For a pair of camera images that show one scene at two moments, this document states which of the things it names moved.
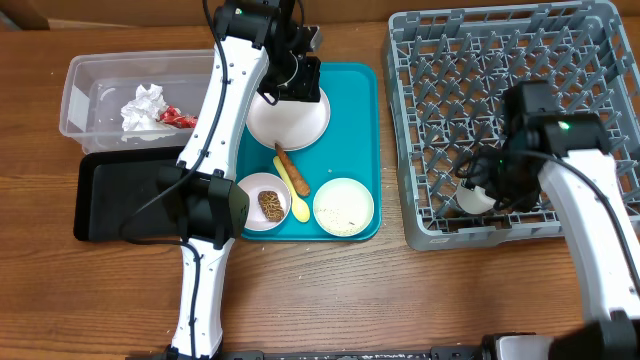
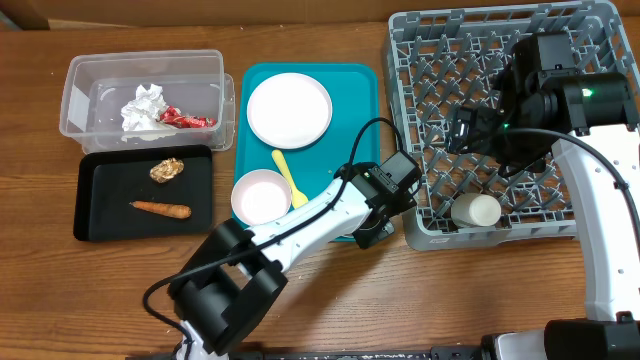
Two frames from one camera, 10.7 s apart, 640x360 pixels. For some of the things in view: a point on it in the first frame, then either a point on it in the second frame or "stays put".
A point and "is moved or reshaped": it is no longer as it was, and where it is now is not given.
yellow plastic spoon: [299, 205] stays put
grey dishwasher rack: [447, 72] stays put
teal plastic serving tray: [350, 147] stays put
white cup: [473, 201] is moved or reshaped
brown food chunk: [271, 205] to [166, 170]
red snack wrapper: [171, 116] stays put
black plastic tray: [118, 195] stays put
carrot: [292, 172] is moved or reshaped
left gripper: [305, 90] to [368, 237]
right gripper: [480, 175] to [481, 123]
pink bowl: [255, 183] stays put
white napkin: [141, 114] stays put
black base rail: [435, 353] stays put
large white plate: [289, 124] stays put
